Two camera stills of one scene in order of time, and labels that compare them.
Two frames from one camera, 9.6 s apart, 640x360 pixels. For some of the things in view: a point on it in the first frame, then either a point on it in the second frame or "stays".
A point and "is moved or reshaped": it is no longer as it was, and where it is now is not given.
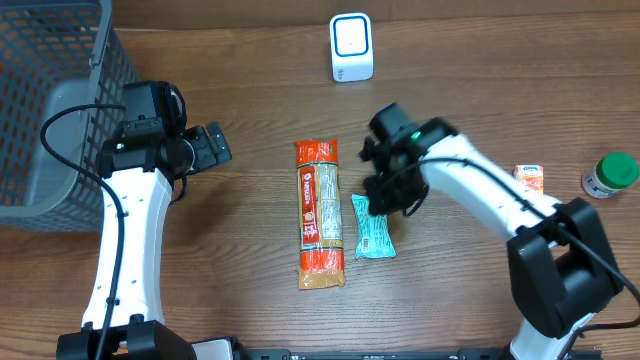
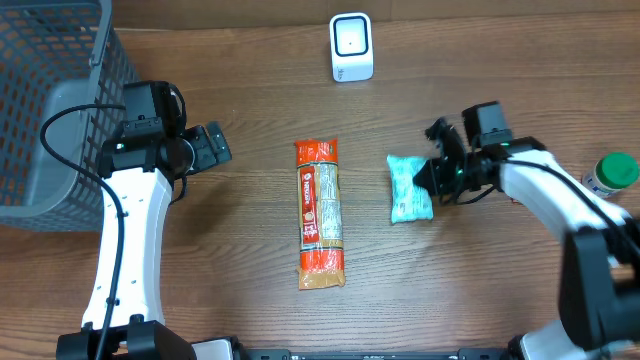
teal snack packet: [374, 238] is moved or reshaped
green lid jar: [612, 173] stays
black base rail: [287, 354] stays
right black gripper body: [382, 181] to [448, 163]
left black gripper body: [211, 145] stays
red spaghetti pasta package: [321, 262] stays
